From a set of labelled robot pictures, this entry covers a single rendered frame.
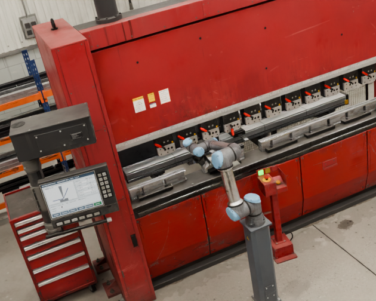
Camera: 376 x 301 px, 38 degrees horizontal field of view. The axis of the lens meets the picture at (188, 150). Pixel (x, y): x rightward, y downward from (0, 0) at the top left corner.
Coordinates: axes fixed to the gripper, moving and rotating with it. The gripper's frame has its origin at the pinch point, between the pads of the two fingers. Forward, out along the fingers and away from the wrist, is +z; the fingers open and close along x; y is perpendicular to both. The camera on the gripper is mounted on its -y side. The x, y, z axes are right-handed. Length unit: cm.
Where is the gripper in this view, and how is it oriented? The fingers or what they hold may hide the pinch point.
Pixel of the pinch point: (210, 163)
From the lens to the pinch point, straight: 444.0
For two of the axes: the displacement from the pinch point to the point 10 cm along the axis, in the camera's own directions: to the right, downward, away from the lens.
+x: 5.9, 3.0, -7.4
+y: -6.1, 7.7, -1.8
